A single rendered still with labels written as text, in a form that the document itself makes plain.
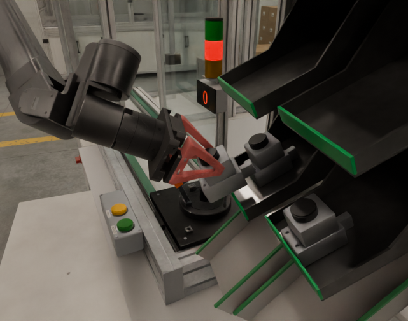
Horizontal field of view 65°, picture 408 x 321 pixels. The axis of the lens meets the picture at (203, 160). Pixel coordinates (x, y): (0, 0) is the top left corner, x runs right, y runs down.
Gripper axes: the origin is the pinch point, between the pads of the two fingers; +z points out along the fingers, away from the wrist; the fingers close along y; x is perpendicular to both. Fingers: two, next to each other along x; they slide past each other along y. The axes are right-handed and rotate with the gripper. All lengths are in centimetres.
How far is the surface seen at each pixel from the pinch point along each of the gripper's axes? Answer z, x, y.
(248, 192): 8.1, 3.1, -0.2
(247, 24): 52, -17, 150
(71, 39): -29, 19, 103
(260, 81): 2.2, -12.5, 4.3
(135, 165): 4, 38, 56
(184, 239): 11.3, 28.5, 14.1
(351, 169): 1.8, -12.6, -19.0
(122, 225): -1.4, 35.4, 21.8
